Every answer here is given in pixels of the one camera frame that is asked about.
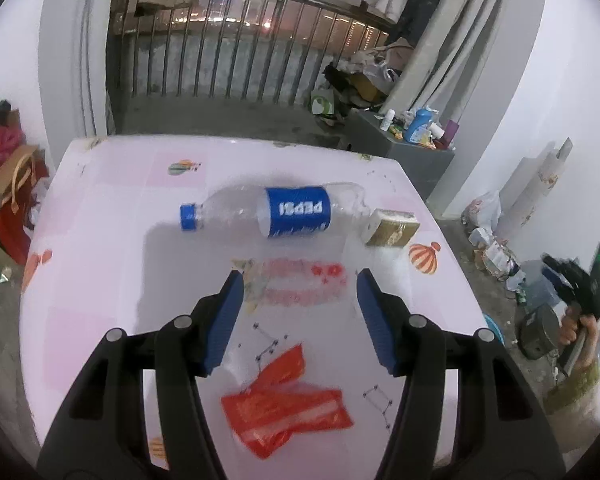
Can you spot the white plastic bag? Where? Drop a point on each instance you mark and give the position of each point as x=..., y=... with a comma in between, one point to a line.
x=482, y=212

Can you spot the clear wrapper red print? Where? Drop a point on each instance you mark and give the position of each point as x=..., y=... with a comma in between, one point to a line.
x=295, y=287

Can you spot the small red wrapper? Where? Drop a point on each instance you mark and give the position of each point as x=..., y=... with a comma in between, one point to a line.
x=285, y=362

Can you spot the rolled printed paper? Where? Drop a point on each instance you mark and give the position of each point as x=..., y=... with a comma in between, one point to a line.
x=535, y=185

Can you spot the purple box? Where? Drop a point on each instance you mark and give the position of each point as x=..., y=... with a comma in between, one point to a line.
x=451, y=135

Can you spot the blue lotion bottle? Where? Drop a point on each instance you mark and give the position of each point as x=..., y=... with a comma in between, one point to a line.
x=417, y=127

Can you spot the clear plastic bottle blue label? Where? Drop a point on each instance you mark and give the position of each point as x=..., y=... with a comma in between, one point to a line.
x=230, y=207

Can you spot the grey cabinet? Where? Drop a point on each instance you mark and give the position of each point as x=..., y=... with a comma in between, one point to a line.
x=410, y=165

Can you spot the small gold box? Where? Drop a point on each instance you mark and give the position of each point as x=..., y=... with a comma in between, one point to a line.
x=392, y=232

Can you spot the brown paper bag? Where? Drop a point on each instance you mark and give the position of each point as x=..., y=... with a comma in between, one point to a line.
x=10, y=175

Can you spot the large red wrapper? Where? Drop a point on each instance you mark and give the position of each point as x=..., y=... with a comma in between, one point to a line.
x=285, y=412

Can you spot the balcony clutter pile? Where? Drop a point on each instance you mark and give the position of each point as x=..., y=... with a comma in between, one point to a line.
x=365, y=75

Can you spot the blue plastic basket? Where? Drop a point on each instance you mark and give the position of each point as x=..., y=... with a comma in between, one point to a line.
x=495, y=327

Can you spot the person's right forearm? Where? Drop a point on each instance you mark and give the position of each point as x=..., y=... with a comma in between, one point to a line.
x=575, y=400

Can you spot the pile of colourful bags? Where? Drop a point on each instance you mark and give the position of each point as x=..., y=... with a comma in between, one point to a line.
x=7, y=232

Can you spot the small white bottle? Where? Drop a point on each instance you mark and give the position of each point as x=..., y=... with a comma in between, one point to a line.
x=388, y=120

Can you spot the green white carton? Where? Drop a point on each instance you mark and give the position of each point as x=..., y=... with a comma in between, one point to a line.
x=322, y=102

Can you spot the pale curtain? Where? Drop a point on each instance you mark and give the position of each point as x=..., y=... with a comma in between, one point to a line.
x=460, y=35

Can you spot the metal balcony railing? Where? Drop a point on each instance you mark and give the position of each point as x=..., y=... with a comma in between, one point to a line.
x=230, y=60

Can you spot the clear water jug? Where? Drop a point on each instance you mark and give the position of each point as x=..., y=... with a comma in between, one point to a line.
x=540, y=287

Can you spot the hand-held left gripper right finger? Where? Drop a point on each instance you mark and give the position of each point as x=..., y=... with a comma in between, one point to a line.
x=375, y=315

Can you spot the person's right hand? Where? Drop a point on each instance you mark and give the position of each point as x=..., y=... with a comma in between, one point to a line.
x=591, y=342

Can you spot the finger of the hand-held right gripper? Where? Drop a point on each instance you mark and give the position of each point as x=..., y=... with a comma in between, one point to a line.
x=552, y=280
x=557, y=262

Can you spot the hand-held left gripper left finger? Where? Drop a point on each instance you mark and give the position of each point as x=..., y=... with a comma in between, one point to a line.
x=222, y=320

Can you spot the pile of floor packets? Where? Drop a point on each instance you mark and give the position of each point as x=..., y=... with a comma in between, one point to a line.
x=497, y=257

